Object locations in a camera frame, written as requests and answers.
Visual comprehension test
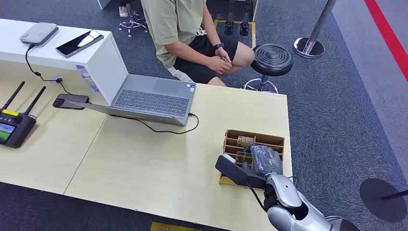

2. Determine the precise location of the chrome stanchion post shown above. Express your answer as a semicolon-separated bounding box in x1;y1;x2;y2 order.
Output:
293;0;337;59

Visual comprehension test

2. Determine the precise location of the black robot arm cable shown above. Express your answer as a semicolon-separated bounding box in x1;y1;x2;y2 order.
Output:
243;180;268;213

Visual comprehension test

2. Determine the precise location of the wooden card holder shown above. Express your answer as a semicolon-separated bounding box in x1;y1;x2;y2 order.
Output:
218;129;285;189

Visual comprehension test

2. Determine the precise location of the black charging cable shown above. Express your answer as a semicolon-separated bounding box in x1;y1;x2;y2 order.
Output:
25;44;93;104

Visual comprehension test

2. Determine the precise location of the black round stool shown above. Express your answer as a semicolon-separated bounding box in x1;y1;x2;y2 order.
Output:
242;43;294;94

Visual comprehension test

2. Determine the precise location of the black laptop cable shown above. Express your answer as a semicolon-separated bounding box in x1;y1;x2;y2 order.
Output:
110;112;200;135

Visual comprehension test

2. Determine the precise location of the grey power bank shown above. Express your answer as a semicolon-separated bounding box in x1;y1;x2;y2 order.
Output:
19;22;59;47

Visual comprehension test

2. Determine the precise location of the paper label sticker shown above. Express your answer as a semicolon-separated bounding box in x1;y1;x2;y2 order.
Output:
76;64;101;93

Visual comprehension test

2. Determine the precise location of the black glossy smartphone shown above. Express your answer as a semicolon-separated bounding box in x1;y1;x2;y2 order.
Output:
55;29;104;58

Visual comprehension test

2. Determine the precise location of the person's hand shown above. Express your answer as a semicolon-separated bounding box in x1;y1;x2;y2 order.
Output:
207;56;233;76
215;47;233;64

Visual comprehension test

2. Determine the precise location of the person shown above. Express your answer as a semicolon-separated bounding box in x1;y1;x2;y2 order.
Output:
140;0;255;87

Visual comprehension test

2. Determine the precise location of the person's right hand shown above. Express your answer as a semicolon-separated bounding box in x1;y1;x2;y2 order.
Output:
207;56;233;76

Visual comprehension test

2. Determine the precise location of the black stanchion post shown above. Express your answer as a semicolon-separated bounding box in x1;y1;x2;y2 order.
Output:
360;178;408;223

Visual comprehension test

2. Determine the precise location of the black remote controller with antennas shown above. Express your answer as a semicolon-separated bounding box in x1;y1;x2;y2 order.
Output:
0;81;47;149

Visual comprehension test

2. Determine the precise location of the person's left hand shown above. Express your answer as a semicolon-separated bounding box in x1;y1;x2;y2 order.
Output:
215;47;233;64

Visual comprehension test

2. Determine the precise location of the dark smartphone with camera bump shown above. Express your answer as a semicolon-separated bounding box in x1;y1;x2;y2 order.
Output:
52;93;90;111

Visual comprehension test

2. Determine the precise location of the chrome swivel chair base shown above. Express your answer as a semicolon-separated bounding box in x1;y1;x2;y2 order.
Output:
118;3;149;38

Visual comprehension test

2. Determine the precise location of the hotel key card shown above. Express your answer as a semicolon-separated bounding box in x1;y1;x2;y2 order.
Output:
236;136;256;148

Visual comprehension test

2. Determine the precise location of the dark wrist camera bracket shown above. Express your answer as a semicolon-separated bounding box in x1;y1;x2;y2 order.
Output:
215;154;267;190

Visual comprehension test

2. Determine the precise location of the grey laptop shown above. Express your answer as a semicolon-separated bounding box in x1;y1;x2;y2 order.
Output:
68;74;197;127

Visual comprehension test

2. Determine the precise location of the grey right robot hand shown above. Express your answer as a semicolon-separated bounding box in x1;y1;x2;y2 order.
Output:
242;145;284;179

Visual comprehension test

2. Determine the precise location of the black machine leg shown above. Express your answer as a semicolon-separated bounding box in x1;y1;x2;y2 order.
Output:
224;0;237;36
239;0;253;37

